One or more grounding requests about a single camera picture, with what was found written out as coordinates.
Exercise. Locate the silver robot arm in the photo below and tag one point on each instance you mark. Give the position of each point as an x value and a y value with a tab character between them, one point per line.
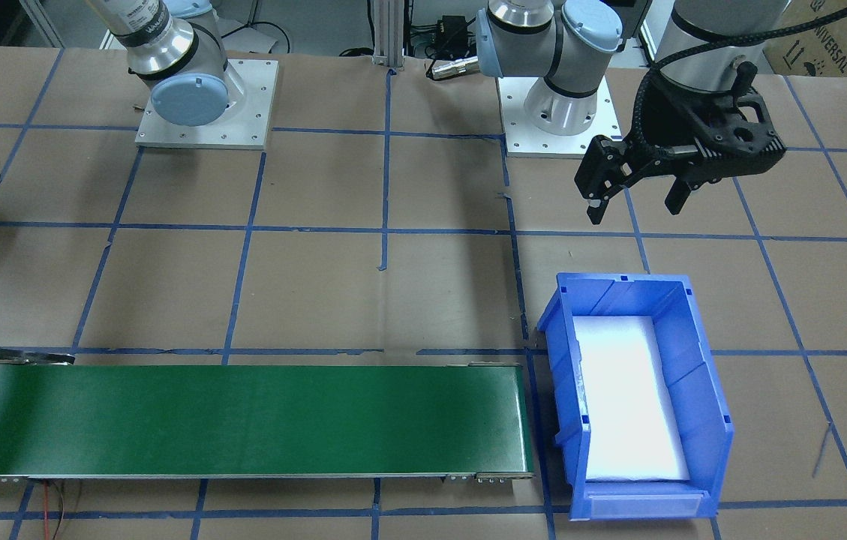
160	45
543	37

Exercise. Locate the brown cardboard box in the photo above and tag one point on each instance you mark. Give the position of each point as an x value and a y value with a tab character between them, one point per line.
843	37

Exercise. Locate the silver metal cylinder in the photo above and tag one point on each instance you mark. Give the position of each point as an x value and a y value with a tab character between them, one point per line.
453	69

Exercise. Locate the black power device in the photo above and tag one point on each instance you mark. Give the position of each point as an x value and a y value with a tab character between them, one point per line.
453	30

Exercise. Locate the white foam pad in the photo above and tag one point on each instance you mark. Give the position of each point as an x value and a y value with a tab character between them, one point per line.
629	397

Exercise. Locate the blue plastic storage bin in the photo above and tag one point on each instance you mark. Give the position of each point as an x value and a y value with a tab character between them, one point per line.
701	420

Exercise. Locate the green conveyor belt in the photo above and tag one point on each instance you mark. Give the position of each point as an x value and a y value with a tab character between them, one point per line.
243	420

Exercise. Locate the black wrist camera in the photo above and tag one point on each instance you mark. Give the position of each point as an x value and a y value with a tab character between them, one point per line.
757	154

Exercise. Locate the white square base plate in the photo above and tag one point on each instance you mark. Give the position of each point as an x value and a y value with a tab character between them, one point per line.
258	112
521	142

